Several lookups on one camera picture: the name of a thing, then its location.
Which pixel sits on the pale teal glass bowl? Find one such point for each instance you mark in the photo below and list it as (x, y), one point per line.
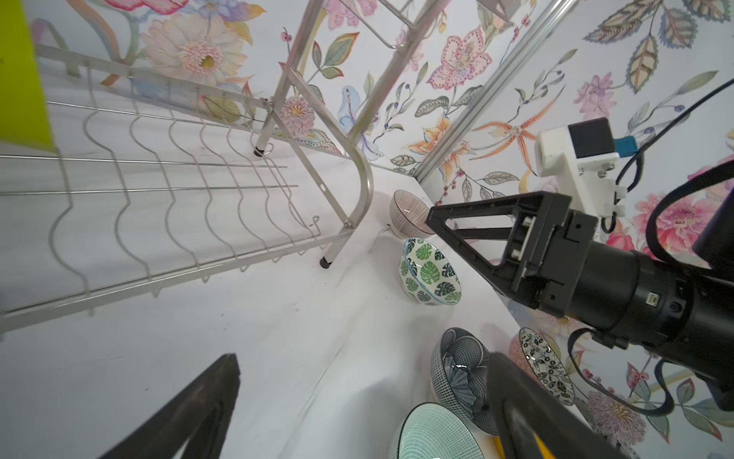
(432, 431)

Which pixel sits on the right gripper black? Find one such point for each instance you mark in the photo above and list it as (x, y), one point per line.
(550, 262)

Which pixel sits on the yellow bowl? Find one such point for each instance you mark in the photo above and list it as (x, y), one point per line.
(544, 452)

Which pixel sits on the dark blue patterned bowl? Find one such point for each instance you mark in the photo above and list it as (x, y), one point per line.
(458, 377)

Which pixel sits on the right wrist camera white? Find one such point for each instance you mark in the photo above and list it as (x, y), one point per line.
(581, 158)

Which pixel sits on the pink striped bowl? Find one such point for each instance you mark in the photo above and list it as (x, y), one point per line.
(408, 215)

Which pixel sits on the steel wire dish rack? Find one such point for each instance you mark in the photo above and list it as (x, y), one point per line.
(207, 197)

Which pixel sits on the green leaf pattern bowl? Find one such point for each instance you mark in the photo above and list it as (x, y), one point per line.
(427, 276)

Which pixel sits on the black white floral bowl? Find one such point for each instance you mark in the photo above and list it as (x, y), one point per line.
(545, 366)

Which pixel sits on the lime green bowl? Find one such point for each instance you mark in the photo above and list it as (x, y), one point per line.
(24, 114)

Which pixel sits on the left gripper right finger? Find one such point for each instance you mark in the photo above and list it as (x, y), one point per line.
(521, 408)

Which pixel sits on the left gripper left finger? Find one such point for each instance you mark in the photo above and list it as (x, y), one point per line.
(194, 423)

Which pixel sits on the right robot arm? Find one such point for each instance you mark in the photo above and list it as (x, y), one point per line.
(706, 345)

